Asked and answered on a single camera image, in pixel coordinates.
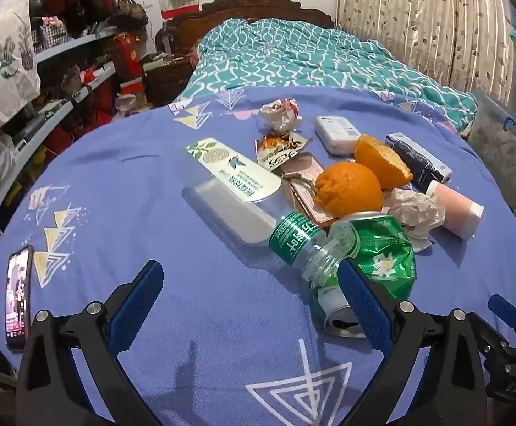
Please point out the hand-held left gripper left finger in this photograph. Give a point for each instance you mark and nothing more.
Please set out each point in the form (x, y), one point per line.
(136, 308)

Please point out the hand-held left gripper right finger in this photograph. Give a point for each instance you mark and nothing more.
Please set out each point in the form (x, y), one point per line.
(364, 308)

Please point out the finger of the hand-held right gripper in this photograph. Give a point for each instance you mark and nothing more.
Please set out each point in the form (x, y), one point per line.
(505, 309)

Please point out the crushed green can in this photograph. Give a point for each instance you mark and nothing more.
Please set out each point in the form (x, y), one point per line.
(377, 257)

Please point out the clear plastic bottle green label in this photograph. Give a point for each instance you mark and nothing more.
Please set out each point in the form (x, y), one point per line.
(293, 235)

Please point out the white tissue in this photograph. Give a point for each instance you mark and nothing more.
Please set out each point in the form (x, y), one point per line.
(413, 213)

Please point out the domed orange peel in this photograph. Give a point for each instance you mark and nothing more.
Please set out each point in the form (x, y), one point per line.
(351, 191)

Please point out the orange peel half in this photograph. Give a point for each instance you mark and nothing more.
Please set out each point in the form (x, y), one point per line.
(382, 164)

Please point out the dark blue white carton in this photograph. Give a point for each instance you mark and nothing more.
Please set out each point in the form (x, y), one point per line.
(417, 159)

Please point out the white green packet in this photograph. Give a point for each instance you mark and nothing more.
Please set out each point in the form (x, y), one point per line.
(236, 168)

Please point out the white tissue pack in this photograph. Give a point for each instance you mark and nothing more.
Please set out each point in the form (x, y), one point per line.
(338, 135)

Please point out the orange white snack wrapper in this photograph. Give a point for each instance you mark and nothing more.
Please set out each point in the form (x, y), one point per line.
(280, 151)

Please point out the red white wrapper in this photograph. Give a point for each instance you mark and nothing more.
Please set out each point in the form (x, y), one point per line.
(280, 114)

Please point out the purple triangle print bedsheet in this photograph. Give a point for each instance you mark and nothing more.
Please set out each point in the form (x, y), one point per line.
(151, 195)

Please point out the smartphone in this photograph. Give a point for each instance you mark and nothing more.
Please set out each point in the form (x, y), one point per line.
(18, 297)

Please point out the dark wooden nightstand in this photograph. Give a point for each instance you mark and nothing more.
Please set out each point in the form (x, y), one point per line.
(167, 80)

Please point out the red gift bag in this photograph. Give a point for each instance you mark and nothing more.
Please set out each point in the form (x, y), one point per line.
(129, 57)

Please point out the teal patterned quilt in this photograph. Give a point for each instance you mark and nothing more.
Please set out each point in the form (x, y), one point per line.
(307, 53)

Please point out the white plant print cloth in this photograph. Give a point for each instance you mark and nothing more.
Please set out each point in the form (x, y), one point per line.
(0, 75)

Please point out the grey metal shelf unit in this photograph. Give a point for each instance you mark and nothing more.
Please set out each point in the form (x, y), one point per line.
(76, 44)

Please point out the beige leaf print curtain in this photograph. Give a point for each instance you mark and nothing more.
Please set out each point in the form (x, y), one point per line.
(417, 22)

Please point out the brown handbag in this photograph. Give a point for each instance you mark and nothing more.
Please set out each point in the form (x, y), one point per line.
(127, 13)

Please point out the carved wooden headboard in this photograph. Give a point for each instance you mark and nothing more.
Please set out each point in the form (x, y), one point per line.
(240, 6)

